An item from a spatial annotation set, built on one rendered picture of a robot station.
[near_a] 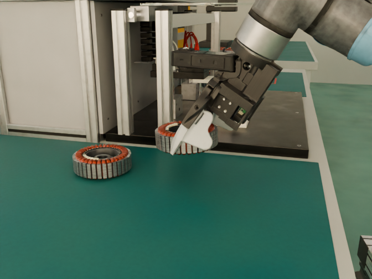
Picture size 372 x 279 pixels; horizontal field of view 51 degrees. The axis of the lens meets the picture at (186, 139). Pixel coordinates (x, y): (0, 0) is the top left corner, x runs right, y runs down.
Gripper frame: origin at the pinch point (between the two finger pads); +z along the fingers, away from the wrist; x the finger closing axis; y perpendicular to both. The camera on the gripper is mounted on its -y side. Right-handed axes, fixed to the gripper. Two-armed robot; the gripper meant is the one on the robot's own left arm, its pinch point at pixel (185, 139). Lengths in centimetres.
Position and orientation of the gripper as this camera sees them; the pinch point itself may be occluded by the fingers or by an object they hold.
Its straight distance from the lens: 69.7
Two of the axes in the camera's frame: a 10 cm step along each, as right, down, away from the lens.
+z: -4.5, 7.6, 4.8
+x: 4.3, -2.8, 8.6
